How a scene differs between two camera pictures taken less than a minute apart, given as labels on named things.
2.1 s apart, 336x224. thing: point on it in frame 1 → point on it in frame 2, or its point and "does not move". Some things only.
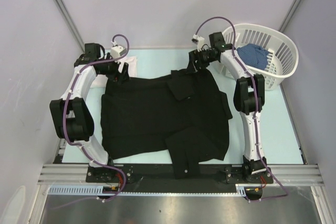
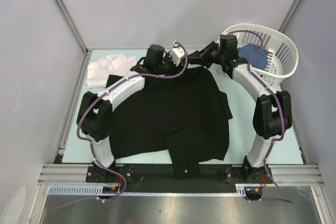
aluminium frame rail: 289,174 does not move
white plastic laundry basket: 283,58 does not move
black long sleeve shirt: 185,114 does not move
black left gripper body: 111,68 → 167,67
